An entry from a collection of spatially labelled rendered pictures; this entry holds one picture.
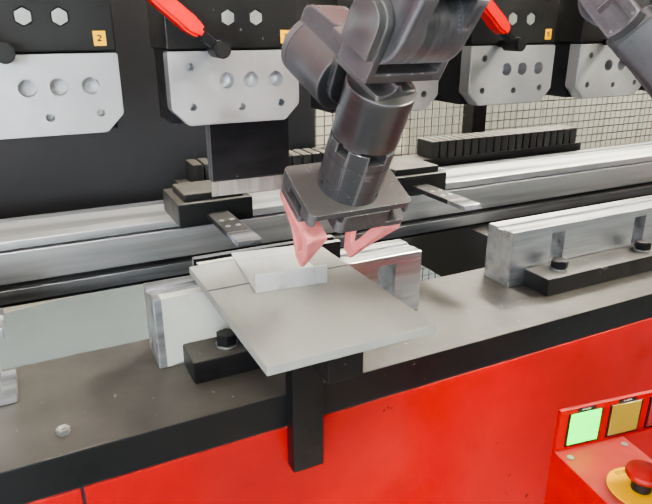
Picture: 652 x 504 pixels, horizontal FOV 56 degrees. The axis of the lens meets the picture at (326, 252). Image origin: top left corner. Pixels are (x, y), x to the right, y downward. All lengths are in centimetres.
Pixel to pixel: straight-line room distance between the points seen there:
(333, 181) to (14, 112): 33
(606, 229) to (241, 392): 71
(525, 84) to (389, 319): 45
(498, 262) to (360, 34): 67
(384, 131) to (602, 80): 62
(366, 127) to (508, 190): 89
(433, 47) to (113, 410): 52
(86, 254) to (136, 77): 39
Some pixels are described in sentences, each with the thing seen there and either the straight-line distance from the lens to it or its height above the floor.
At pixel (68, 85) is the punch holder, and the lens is 68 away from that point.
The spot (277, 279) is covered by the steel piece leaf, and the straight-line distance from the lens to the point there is 68.
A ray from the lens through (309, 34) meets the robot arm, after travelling 53.
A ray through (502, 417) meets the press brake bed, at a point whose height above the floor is 73.
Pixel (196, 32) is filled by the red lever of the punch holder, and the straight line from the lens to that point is 66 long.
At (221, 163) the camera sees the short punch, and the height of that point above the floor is 112.
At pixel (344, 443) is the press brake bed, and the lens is 82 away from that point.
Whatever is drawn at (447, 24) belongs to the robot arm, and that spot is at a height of 128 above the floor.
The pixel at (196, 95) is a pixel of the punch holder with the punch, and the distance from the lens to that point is 70.
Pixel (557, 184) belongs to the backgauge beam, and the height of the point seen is 95.
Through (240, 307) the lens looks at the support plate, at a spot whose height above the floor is 100.
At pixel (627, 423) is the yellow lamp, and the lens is 90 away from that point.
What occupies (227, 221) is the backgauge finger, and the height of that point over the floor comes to 100.
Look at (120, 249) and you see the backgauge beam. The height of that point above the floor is 95.
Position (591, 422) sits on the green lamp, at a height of 82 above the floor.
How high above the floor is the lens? 128
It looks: 20 degrees down
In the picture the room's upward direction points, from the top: straight up
